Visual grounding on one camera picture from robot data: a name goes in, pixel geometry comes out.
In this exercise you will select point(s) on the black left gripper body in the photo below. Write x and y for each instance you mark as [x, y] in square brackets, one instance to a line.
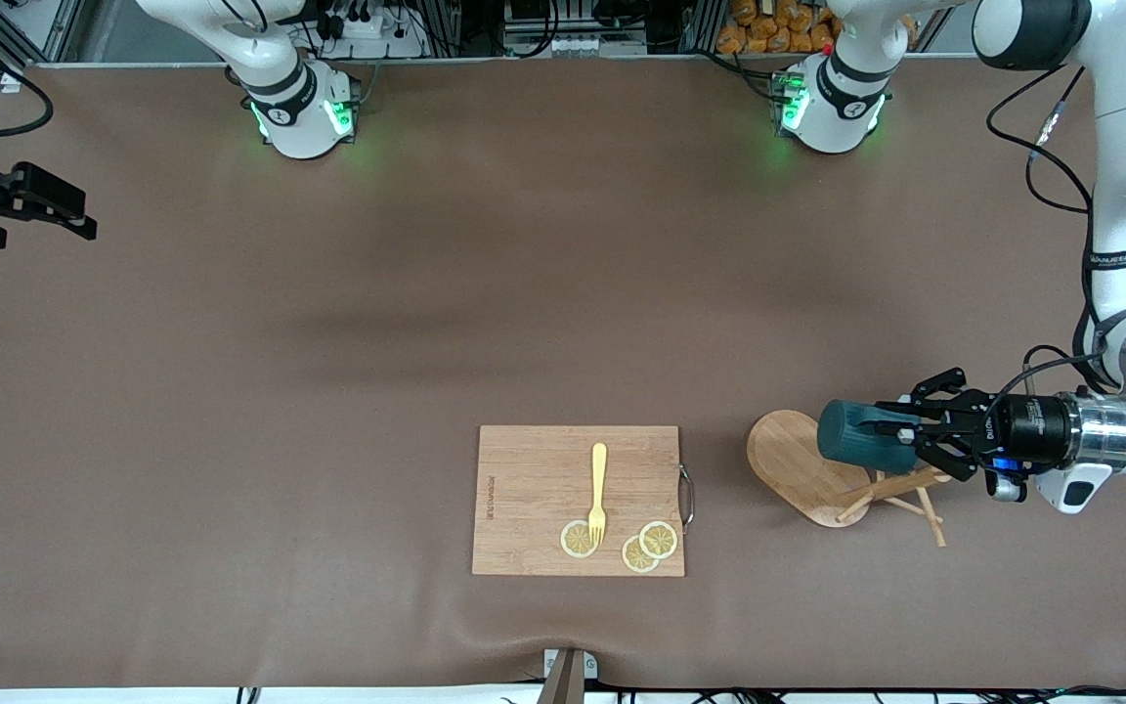
[1030, 427]

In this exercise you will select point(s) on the dark green cup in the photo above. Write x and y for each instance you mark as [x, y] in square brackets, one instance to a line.
[851, 445]

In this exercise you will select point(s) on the wooden mug rack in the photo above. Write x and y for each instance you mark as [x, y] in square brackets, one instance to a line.
[788, 469]

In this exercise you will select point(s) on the lemon slice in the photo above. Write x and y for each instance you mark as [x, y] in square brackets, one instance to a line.
[659, 539]
[636, 557]
[575, 543]

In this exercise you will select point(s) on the brown table cover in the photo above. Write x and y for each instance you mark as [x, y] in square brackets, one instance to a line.
[328, 342]

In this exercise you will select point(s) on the yellow plastic fork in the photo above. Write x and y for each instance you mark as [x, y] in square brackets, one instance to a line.
[599, 479]

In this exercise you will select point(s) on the white power strip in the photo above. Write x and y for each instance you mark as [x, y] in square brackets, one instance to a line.
[368, 34]

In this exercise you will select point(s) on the bamboo cutting board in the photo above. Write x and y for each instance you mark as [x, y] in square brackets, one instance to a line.
[534, 489]

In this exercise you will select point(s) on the orange snack bag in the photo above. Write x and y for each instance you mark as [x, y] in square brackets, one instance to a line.
[768, 29]

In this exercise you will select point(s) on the aluminium frame post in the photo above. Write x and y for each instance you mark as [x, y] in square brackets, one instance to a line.
[45, 29]

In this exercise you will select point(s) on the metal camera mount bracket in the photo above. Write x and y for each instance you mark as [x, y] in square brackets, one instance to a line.
[568, 680]

